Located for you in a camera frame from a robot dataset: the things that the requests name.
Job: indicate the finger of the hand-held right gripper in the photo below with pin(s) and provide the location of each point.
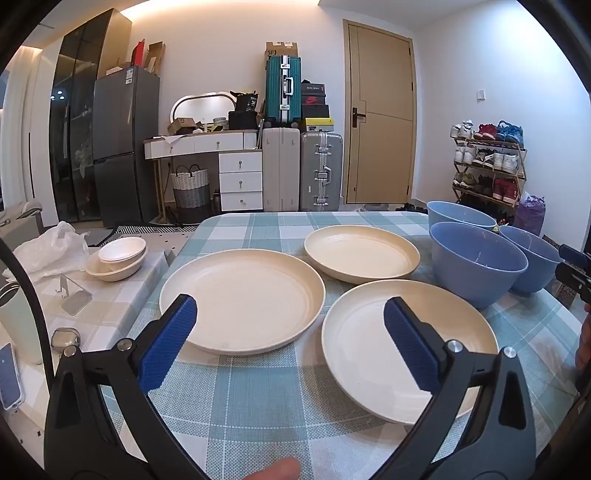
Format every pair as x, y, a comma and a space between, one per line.
572, 254
575, 279

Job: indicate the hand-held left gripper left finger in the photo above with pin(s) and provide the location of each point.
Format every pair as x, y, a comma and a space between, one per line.
166, 341

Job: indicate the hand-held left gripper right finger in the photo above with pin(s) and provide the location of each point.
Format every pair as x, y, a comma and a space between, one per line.
411, 346

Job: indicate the blue plastic bowl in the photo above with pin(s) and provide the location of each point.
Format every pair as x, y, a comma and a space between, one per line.
457, 214
531, 267
471, 277

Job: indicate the cream round plate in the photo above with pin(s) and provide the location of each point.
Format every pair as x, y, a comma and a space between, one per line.
360, 251
360, 332
240, 295

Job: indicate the person's left hand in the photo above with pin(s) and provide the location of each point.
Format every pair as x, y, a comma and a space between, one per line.
277, 470

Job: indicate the purple bag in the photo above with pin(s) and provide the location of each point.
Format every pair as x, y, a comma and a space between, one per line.
531, 217

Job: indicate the beige plaid cloth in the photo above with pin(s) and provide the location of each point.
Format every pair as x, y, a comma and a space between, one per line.
115, 304

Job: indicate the large off-white bowl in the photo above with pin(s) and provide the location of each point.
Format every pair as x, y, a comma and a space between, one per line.
115, 271

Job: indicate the metal phone stand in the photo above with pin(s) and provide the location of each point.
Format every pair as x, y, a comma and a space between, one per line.
76, 302

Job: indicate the cream dotted mat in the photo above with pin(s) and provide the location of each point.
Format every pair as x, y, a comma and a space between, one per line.
171, 242

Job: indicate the small silver case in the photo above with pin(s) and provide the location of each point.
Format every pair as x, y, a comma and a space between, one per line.
64, 338

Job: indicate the small white bowl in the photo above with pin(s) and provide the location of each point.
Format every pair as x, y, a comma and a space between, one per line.
121, 250

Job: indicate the wooden shoe rack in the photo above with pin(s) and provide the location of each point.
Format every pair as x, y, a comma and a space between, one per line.
521, 159

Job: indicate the black white chevron rug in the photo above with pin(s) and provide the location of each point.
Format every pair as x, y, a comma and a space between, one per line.
152, 228

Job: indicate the teal plaid tablecloth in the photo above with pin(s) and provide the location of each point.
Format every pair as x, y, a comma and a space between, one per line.
277, 383

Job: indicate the pile of dark shoes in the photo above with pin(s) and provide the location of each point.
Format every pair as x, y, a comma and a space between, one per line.
406, 207

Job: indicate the grey white woven basket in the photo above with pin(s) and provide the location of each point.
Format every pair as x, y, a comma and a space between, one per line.
190, 198

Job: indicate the pale green tumbler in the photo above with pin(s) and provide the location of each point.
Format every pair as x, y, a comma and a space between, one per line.
21, 323

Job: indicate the dark bottle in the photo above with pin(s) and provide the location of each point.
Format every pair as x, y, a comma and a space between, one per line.
216, 203

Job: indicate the white plastic bag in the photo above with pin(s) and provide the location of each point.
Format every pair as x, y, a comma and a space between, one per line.
46, 251

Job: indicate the smartphone in clear case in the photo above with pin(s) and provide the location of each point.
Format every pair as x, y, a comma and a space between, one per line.
8, 376

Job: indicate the white vanity desk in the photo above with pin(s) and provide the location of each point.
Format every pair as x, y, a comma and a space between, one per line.
240, 180

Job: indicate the grey refrigerator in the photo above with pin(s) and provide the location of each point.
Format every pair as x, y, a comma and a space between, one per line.
124, 152

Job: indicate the silver suitcase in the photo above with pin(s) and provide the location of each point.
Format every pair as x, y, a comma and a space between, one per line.
321, 170

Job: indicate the beige suitcase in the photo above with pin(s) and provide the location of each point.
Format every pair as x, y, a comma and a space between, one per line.
280, 170

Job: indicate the small open cardboard box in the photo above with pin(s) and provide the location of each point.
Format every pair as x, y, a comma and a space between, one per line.
181, 125

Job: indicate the dark glass cabinet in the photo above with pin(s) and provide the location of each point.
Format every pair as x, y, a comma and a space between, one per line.
74, 129

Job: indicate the wooden door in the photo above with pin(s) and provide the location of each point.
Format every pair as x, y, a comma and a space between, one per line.
381, 115

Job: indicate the black bag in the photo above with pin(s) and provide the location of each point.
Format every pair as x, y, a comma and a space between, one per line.
242, 117

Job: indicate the oval lit mirror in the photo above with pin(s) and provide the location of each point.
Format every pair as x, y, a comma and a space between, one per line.
203, 106

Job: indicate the red black shoe box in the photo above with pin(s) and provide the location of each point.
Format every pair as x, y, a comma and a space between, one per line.
314, 99

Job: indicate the teal suitcase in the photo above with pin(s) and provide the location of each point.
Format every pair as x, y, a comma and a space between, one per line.
281, 92

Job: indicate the red flat box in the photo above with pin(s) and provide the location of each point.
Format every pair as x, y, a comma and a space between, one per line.
138, 54

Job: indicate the printed cardboard box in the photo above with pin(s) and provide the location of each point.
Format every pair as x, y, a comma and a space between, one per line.
281, 49

